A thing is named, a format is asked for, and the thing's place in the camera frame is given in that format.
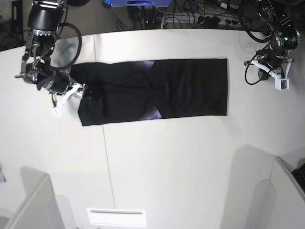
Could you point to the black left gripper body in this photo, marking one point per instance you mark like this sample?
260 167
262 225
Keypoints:
273 59

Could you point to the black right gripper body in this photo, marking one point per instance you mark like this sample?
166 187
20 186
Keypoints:
56 82

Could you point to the black T-shirt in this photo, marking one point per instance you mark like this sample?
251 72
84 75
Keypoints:
160 89

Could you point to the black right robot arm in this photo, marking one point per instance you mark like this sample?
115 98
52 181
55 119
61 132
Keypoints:
44 21

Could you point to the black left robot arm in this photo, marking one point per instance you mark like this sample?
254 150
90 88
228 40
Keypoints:
284 35

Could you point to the black keyboard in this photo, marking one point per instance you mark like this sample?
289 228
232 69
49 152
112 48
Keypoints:
299 175

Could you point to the grey power strip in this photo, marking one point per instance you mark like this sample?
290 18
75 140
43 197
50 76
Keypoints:
208 19

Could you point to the white label plate on table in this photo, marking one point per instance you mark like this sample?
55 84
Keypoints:
117 217

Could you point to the white partition panel left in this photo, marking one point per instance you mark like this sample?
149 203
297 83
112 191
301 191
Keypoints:
41 209

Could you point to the white partition panel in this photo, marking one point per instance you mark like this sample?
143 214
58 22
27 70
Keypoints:
41 209
278 202

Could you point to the white partition panel right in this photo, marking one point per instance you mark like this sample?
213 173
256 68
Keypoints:
278 202

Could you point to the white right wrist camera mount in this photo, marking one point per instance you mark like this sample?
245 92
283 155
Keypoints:
65 100

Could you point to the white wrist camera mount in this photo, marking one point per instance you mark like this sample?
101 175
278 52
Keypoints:
65 100
281 80

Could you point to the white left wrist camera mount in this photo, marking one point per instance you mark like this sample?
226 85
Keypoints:
281 80

